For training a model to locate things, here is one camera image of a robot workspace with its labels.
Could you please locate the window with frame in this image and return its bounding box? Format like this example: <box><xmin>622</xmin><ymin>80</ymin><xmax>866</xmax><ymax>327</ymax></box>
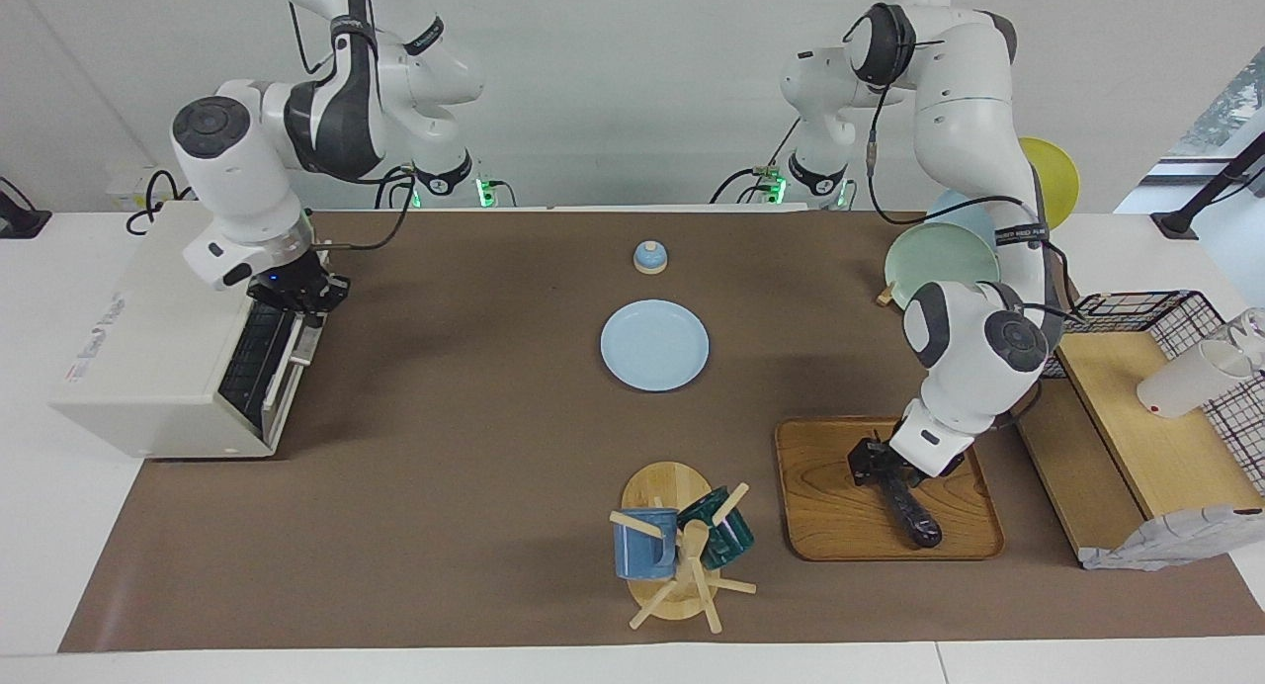
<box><xmin>1117</xmin><ymin>46</ymin><xmax>1265</xmax><ymax>215</ymax></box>

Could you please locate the dark green mug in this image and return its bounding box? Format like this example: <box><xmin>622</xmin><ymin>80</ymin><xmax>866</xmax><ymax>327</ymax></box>
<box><xmin>677</xmin><ymin>486</ymin><xmax>755</xmax><ymax>570</ymax></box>

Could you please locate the yellow plate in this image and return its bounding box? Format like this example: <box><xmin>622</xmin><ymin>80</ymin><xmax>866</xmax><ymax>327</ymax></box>
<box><xmin>1018</xmin><ymin>136</ymin><xmax>1081</xmax><ymax>230</ymax></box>

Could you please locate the brown table mat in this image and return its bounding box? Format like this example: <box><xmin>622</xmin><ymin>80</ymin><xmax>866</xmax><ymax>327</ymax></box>
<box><xmin>57</xmin><ymin>210</ymin><xmax>1265</xmax><ymax>653</ymax></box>

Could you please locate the dark purple eggplant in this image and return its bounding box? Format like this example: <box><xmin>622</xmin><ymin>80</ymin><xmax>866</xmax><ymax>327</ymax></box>
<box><xmin>875</xmin><ymin>462</ymin><xmax>943</xmax><ymax>550</ymax></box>

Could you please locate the blue mug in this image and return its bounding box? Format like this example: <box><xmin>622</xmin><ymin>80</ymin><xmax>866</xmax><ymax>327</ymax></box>
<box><xmin>613</xmin><ymin>508</ymin><xmax>681</xmax><ymax>580</ymax></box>

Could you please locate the wooden serving tray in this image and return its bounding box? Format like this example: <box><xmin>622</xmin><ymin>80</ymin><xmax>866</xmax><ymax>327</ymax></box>
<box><xmin>774</xmin><ymin>416</ymin><xmax>1006</xmax><ymax>562</ymax></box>

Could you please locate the black looped cable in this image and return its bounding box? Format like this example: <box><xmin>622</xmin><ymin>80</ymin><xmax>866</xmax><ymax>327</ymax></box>
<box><xmin>126</xmin><ymin>170</ymin><xmax>195</xmax><ymax>236</ymax></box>

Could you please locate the clear glass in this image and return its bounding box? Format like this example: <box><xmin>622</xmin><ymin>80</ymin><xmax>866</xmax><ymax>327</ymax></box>
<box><xmin>1221</xmin><ymin>307</ymin><xmax>1265</xmax><ymax>374</ymax></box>

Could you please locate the white wall box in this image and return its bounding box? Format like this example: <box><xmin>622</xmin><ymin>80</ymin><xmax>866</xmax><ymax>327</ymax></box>
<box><xmin>107</xmin><ymin>165</ymin><xmax>181</xmax><ymax>211</ymax></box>

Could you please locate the black oven wire rack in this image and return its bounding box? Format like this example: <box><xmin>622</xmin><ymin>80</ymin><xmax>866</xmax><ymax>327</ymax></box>
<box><xmin>217</xmin><ymin>301</ymin><xmax>297</xmax><ymax>438</ymax></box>

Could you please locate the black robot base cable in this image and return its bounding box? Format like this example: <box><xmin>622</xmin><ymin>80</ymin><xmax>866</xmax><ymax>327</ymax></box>
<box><xmin>374</xmin><ymin>163</ymin><xmax>421</xmax><ymax>211</ymax></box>
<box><xmin>710</xmin><ymin>121</ymin><xmax>803</xmax><ymax>206</ymax></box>

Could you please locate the white plastic cup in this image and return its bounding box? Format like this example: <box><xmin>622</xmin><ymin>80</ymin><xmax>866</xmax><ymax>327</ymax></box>
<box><xmin>1136</xmin><ymin>340</ymin><xmax>1256</xmax><ymax>419</ymax></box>

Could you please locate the white toaster oven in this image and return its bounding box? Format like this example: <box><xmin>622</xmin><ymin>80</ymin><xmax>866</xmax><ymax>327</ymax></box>
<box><xmin>51</xmin><ymin>205</ymin><xmax>337</xmax><ymax>460</ymax></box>

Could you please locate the wooden step shelf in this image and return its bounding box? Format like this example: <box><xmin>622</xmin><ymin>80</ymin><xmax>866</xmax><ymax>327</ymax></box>
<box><xmin>1013</xmin><ymin>331</ymin><xmax>1265</xmax><ymax>566</ymax></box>

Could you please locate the black wire basket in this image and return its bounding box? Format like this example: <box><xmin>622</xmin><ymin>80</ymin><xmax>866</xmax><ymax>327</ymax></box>
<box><xmin>1043</xmin><ymin>290</ymin><xmax>1265</xmax><ymax>497</ymax></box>

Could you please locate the pale green plate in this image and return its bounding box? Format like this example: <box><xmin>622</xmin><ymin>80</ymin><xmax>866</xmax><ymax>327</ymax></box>
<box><xmin>884</xmin><ymin>221</ymin><xmax>1001</xmax><ymax>314</ymax></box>

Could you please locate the oven door with handle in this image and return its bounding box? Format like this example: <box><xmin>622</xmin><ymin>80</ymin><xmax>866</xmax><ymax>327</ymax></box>
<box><xmin>259</xmin><ymin>308</ymin><xmax>327</xmax><ymax>446</ymax></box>

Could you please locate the black clamp mount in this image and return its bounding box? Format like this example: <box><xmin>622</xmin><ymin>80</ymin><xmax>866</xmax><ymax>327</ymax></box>
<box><xmin>0</xmin><ymin>177</ymin><xmax>52</xmax><ymax>240</ymax></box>

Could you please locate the wooden mug tree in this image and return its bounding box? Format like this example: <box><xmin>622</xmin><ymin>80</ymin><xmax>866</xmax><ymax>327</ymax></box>
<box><xmin>609</xmin><ymin>461</ymin><xmax>758</xmax><ymax>634</ymax></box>

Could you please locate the grey patterned cloth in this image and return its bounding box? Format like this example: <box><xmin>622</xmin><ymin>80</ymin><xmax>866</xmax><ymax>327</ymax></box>
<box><xmin>1079</xmin><ymin>504</ymin><xmax>1265</xmax><ymax>572</ymax></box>

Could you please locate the light blue plate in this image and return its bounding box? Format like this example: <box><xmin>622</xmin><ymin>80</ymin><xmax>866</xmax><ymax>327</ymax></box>
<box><xmin>600</xmin><ymin>299</ymin><xmax>711</xmax><ymax>392</ymax></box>

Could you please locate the pale blue racked plate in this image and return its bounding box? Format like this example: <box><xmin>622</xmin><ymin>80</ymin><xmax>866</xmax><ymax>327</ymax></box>
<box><xmin>927</xmin><ymin>190</ymin><xmax>997</xmax><ymax>250</ymax></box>

